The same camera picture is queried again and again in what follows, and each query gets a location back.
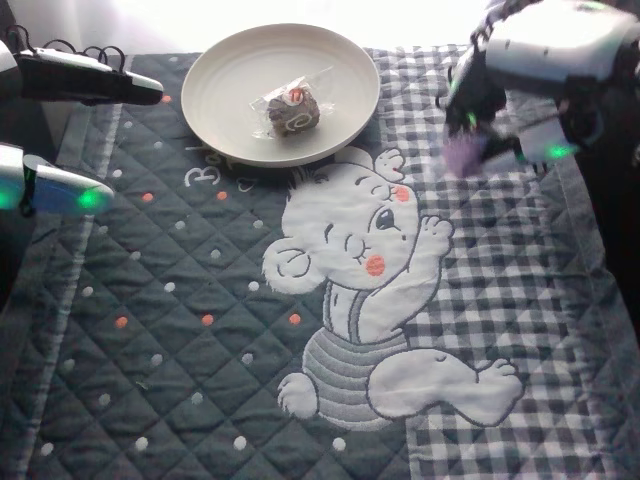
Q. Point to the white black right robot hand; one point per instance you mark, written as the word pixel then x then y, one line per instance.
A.
pixel 550 45

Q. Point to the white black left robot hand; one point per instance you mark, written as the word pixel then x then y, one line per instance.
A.
pixel 75 80

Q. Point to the pink candy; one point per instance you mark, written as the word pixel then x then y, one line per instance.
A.
pixel 464 157

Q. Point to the small clear snack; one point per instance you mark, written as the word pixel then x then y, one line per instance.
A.
pixel 295 112

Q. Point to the cream round plate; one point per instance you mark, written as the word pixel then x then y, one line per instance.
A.
pixel 225 100

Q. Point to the grey quilt with printed bear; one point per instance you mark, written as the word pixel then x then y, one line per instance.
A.
pixel 200 300

